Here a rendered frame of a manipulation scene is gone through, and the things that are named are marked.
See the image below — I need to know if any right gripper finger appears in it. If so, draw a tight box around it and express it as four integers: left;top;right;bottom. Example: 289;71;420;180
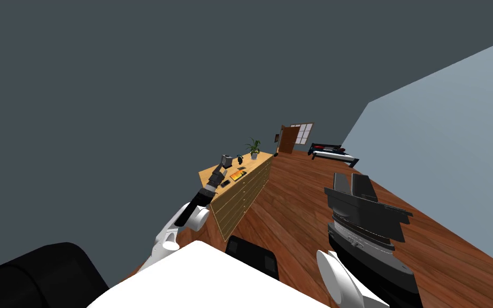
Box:
334;173;352;194
351;174;379;200

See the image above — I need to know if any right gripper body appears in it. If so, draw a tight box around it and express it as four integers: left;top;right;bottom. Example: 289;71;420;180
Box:
323;188;414;245

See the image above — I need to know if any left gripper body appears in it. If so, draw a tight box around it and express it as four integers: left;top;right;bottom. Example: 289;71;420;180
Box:
206;164;227;190

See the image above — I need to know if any green potted plant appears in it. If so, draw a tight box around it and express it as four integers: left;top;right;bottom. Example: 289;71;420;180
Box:
246;137;263;161

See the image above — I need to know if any dark bed with white mattress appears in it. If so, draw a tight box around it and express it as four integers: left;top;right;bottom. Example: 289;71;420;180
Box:
307;143;360;169

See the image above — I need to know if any light wooden dresser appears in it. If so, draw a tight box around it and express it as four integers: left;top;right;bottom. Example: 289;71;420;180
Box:
198;151;274;243

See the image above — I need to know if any white framed window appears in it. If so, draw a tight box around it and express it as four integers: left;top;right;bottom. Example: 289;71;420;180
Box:
291;122;315;146

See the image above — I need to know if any brown wooden door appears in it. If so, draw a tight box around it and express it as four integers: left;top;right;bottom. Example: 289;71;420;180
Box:
278;125;301;155

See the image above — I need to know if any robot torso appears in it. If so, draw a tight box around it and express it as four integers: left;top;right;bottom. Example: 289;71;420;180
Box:
86;235;331;308

